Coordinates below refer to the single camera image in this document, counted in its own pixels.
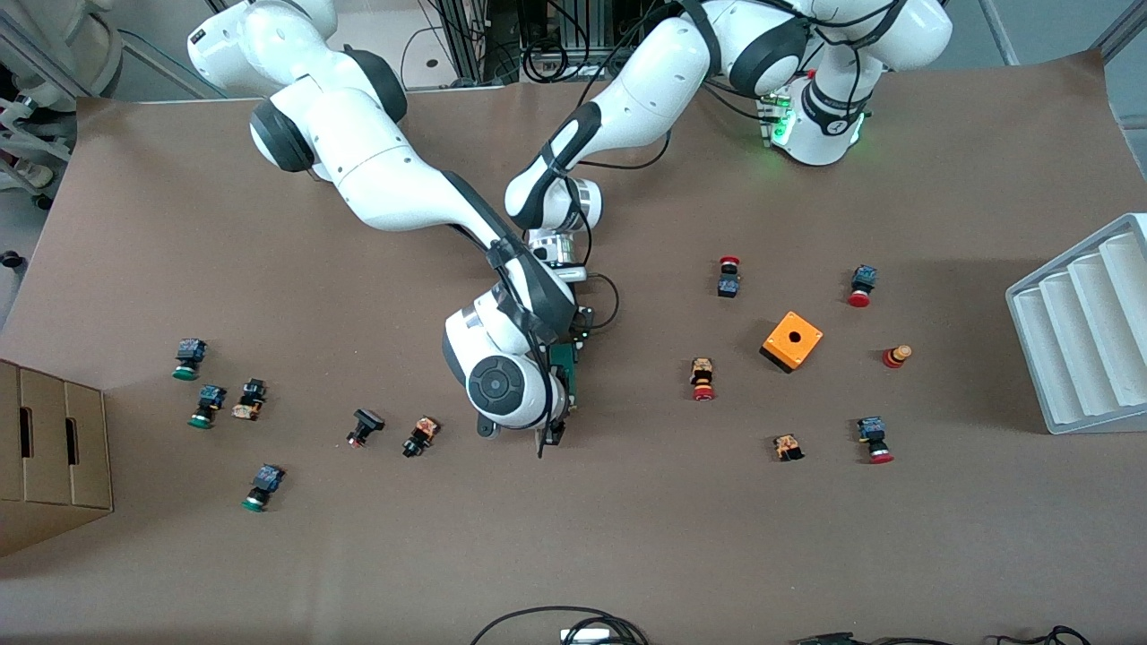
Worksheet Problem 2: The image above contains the green circuit board module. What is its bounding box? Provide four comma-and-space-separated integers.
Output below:
548, 344, 582, 415

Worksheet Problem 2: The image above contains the brown paper table cover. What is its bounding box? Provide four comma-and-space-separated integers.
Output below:
0, 49, 1147, 645

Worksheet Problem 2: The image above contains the aluminium profile rack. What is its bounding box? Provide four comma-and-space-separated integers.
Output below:
430, 0, 539, 88

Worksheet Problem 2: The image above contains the green mushroom push button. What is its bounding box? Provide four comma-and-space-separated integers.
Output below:
187, 384, 228, 430
172, 338, 209, 382
241, 463, 286, 513

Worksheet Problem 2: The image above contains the white stepped plastic tray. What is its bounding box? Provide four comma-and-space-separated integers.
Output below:
1005, 212, 1147, 435

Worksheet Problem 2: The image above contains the brown cardboard box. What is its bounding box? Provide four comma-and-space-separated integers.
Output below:
0, 359, 115, 558

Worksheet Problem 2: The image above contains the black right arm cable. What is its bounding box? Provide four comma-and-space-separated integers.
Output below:
484, 237, 553, 460

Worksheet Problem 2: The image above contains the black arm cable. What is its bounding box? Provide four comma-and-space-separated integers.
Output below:
484, 237, 553, 460
573, 125, 675, 334

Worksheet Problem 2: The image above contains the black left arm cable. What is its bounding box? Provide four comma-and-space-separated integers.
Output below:
573, 125, 675, 334

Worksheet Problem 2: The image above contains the black selector switch orange block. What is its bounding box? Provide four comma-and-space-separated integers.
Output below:
231, 378, 269, 422
401, 416, 441, 460

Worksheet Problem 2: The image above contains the black looped cable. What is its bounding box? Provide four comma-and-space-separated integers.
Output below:
470, 606, 650, 645

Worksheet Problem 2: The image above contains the black square-head red switch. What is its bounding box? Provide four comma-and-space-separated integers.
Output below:
346, 408, 386, 450

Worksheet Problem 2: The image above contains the orange button enclosure box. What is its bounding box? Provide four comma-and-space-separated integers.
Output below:
759, 310, 824, 374

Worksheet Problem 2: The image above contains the black cable bundle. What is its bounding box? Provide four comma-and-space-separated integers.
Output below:
520, 0, 628, 83

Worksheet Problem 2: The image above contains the grey metal frame bar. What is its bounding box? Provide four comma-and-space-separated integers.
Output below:
1091, 0, 1147, 65
977, 0, 1022, 66

